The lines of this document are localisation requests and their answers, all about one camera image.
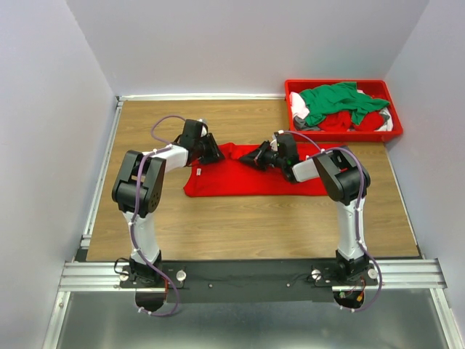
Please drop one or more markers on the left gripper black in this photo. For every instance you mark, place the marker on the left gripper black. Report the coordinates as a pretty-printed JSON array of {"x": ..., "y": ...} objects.
[{"x": 214, "y": 154}]

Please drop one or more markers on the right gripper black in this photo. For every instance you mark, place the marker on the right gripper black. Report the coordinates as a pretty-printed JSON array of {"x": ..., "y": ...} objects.
[{"x": 256, "y": 158}]

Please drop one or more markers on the red t shirt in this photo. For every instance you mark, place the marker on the red t shirt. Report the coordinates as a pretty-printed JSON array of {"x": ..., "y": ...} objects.
[
  {"x": 342, "y": 122},
  {"x": 230, "y": 177}
]

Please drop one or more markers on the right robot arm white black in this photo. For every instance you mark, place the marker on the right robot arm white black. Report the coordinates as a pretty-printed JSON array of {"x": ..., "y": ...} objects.
[{"x": 346, "y": 182}]

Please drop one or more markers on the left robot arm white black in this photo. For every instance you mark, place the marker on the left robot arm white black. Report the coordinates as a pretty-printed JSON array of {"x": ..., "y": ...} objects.
[{"x": 138, "y": 187}]

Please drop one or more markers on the grey t shirt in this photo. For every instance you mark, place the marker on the grey t shirt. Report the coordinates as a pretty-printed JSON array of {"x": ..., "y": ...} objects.
[{"x": 301, "y": 125}]

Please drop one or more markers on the pink t shirt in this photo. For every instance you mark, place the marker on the pink t shirt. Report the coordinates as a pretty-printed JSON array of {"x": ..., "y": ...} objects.
[{"x": 299, "y": 108}]

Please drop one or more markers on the red t shirt in bin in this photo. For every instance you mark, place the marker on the red t shirt in bin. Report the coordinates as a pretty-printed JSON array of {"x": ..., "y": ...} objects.
[{"x": 342, "y": 122}]

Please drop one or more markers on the green t shirt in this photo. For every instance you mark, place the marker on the green t shirt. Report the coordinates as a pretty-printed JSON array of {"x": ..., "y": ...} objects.
[{"x": 343, "y": 96}]

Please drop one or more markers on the red plastic bin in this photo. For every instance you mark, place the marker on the red plastic bin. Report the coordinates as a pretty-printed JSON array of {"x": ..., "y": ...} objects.
[{"x": 376, "y": 87}]

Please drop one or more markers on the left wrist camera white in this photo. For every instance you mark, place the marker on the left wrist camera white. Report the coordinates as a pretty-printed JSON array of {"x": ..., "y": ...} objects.
[{"x": 204, "y": 128}]

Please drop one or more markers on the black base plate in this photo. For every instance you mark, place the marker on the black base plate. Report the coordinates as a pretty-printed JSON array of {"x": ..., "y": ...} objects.
[{"x": 224, "y": 281}]

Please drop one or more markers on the aluminium frame rail front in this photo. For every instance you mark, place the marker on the aluminium frame rail front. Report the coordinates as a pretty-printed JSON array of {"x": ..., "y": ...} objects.
[{"x": 396, "y": 274}]

